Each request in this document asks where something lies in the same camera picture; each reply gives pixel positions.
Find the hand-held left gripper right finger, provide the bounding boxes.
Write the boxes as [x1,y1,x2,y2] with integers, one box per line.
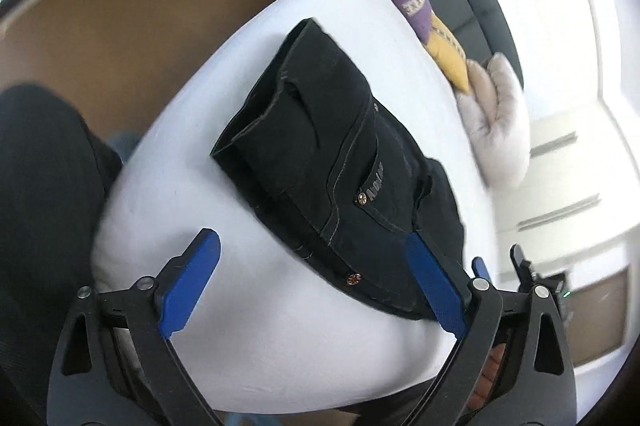
[400,231,578,426]

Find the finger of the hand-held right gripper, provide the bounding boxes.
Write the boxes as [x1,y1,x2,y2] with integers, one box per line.
[471,256,496,282]
[508,244,540,289]

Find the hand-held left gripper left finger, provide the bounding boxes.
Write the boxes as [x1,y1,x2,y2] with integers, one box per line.
[46,228,222,426]

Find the black pants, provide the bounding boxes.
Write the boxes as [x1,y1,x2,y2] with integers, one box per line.
[210,18,468,322]

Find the person's right hand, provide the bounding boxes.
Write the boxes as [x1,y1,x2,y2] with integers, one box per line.
[472,346,507,409]

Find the person's leg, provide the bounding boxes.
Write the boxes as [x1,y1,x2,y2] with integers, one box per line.
[0,83,123,426]

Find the yellow patterned pillow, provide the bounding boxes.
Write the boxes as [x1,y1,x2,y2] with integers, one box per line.
[425,13,472,94]

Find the white wardrobe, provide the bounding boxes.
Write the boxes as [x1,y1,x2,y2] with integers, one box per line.
[495,0,640,367]

